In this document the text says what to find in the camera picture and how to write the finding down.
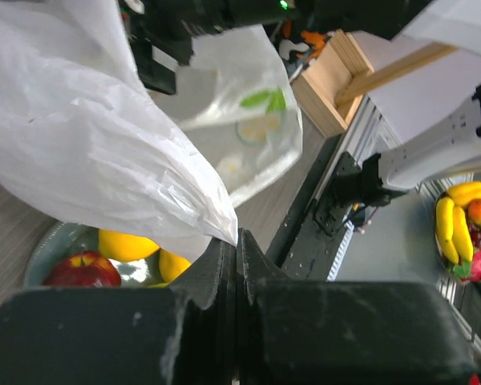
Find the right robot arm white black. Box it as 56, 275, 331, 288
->
119, 1, 481, 206

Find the white plastic bag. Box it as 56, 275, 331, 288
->
0, 1, 303, 260

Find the white slotted cable duct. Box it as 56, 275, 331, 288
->
326, 221, 354, 282

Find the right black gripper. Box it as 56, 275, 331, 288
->
119, 0, 233, 95

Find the wooden clothes rack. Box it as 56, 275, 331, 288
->
292, 30, 457, 138

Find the orange black patterned garment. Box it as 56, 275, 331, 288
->
265, 17, 334, 82

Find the yellow fake lemon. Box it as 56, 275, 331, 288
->
98, 229, 160, 262

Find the fruit bowl with bananas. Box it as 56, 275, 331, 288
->
435, 180, 481, 284

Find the grey-blue round plate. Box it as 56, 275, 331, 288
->
22, 221, 163, 288

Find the yellow fake fruit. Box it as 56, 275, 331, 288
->
159, 249, 191, 283

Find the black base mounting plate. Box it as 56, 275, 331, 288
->
266, 136, 358, 281

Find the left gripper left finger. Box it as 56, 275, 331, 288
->
0, 240, 236, 384

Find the red fake apple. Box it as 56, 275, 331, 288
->
42, 250, 121, 287

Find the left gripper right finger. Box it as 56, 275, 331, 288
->
236, 229, 476, 384

